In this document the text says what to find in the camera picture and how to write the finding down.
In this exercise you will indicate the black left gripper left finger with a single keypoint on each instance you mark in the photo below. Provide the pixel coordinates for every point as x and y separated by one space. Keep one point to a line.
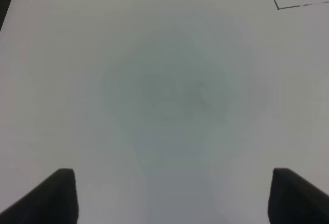
54 200

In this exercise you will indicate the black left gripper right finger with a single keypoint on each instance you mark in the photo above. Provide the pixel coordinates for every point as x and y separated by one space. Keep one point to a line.
293 199

